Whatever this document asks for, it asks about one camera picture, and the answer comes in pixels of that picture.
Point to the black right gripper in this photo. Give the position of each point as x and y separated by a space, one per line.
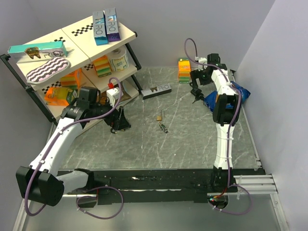
196 73

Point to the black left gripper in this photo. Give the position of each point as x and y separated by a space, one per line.
116 123

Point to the black padlock keys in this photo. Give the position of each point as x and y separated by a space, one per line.
198 98

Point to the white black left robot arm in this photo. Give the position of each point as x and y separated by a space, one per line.
40 182

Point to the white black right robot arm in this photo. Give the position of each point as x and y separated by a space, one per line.
226 111

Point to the sponge pack on table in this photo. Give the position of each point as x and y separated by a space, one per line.
184 69

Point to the brown pouch bottom shelf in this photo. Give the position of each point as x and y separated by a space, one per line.
126 93

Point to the small brass padlock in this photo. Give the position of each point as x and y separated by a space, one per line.
161 116

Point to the silver toothpaste box on table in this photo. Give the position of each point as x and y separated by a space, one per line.
156 91

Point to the beige black shelf rack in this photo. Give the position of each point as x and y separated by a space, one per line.
78 39

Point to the sponge pack middle shelf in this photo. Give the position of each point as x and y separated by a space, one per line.
102 66

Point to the orange green snack box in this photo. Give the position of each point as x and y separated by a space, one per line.
60 96

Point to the orange sponge pack left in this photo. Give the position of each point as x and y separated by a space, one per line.
72 80

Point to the toilet paper roll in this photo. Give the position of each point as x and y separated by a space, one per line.
118 59

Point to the pink grey striped sponge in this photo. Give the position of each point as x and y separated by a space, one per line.
48 70

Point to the purple toothpaste box standing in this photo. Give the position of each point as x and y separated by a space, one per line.
111 23

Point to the blue toothpaste box standing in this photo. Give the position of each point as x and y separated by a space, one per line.
99 30

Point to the teal toothpaste box lying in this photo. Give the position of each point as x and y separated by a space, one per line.
37 51

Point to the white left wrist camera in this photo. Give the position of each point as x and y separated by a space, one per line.
113 94

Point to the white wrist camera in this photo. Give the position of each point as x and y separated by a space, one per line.
113 94
202 61

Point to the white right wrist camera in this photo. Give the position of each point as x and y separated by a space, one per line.
202 61

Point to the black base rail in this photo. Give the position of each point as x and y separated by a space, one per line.
154 185

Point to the aluminium extrusion rail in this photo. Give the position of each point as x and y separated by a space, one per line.
257 184

